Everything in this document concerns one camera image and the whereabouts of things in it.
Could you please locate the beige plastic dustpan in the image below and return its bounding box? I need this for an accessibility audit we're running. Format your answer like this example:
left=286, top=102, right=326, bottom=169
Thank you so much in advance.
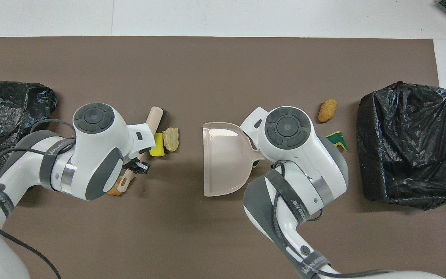
left=202, top=122, right=265, bottom=197

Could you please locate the plain yellow sponge piece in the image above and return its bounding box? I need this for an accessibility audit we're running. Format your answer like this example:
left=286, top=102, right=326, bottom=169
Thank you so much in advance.
left=149, top=133, right=165, bottom=157

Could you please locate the brown table mat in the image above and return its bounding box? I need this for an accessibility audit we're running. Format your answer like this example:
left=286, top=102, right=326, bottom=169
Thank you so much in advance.
left=0, top=36, right=446, bottom=279

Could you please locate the orange striped sponge chunk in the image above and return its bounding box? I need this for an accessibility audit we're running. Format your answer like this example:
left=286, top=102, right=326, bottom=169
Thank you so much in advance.
left=107, top=176, right=125, bottom=196

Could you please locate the pale yellow bumpy sponge chunk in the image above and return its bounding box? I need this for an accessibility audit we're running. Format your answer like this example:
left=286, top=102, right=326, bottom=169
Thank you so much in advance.
left=162, top=127, right=180, bottom=152

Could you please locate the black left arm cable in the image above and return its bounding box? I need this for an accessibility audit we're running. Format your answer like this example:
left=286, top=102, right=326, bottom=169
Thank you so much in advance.
left=0, top=118, right=77, bottom=279

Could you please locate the L-shaped green yellow sponge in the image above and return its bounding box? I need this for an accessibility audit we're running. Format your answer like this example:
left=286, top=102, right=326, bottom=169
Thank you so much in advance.
left=326, top=131, right=349, bottom=152

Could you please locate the orange brown oval sponge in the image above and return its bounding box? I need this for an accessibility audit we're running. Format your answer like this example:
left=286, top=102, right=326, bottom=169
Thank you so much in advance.
left=317, top=98, right=338, bottom=124

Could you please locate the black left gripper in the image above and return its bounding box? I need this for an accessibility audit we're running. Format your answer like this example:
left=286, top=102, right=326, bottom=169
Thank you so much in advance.
left=122, top=157, right=151, bottom=174

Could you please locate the beige hand brush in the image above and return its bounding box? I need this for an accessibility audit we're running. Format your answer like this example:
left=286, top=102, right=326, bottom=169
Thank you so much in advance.
left=117, top=106, right=164, bottom=194

